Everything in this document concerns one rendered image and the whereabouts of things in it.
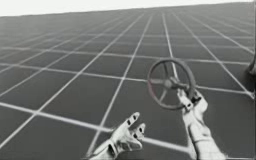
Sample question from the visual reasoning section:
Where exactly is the dark steering wheel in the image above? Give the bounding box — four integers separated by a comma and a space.
146, 57, 197, 111

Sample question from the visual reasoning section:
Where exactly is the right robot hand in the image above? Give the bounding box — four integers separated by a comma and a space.
176, 88, 209, 132

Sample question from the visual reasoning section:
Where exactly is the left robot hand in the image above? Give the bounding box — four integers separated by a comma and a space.
110, 111, 147, 153

